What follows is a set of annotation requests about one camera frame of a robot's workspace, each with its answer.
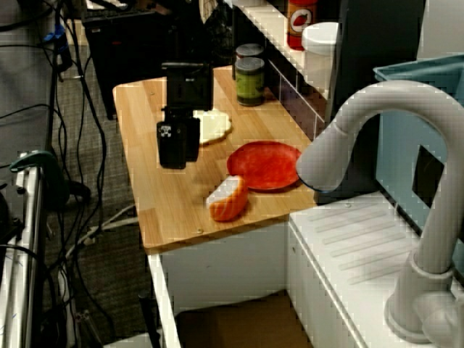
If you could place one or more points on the red tomato label container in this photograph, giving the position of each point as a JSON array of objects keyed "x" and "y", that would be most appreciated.
[{"x": 301, "y": 25}]

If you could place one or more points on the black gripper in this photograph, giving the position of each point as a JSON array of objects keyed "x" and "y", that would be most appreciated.
[{"x": 188, "y": 87}]

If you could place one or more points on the white sink with drainboard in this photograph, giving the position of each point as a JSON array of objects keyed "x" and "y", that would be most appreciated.
[{"x": 344, "y": 235}]

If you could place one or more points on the aluminium frame rail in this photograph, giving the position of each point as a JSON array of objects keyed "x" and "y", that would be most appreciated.
[{"x": 30, "y": 235}]

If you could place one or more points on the cream scalloped plate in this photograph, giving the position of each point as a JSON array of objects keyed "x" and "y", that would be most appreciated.
[{"x": 215, "y": 127}]

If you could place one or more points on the teal plastic bin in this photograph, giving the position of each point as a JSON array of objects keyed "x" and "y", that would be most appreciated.
[{"x": 398, "y": 145}]

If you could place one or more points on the green peas can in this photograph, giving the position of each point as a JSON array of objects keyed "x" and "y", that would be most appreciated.
[{"x": 250, "y": 83}]

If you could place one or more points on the black hutch wide panel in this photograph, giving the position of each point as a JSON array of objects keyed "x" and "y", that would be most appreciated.
[{"x": 380, "y": 36}]

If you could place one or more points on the red round plate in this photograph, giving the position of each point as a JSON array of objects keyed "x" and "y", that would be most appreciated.
[{"x": 268, "y": 163}]

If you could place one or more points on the white tiled shelf ledge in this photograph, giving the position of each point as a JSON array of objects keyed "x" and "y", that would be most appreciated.
[{"x": 268, "y": 21}]

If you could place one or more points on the white lidded tub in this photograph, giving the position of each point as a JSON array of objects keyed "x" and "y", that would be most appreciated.
[{"x": 319, "y": 54}]

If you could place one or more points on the orange beans can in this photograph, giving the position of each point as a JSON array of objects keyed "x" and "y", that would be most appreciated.
[{"x": 250, "y": 50}]

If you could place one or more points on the grey curved faucet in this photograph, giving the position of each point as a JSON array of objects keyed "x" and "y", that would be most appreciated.
[{"x": 398, "y": 98}]

